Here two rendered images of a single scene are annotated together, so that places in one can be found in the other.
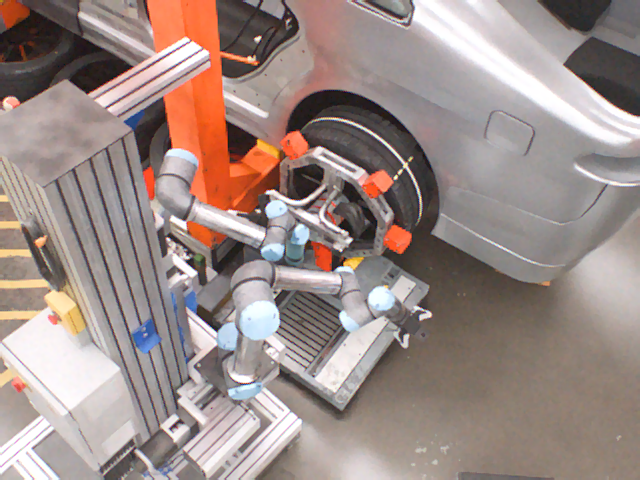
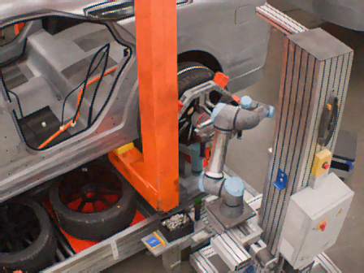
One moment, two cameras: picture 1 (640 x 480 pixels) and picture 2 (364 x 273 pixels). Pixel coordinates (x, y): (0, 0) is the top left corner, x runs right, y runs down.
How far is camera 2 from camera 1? 2.79 m
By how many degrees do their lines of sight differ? 46
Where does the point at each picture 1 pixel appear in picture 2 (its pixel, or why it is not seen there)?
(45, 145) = (330, 46)
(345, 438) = not seen: hidden behind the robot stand
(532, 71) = not seen: outside the picture
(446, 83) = (216, 13)
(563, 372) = (265, 122)
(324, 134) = (181, 84)
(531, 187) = (255, 31)
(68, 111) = (308, 38)
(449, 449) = not seen: hidden behind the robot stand
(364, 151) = (202, 73)
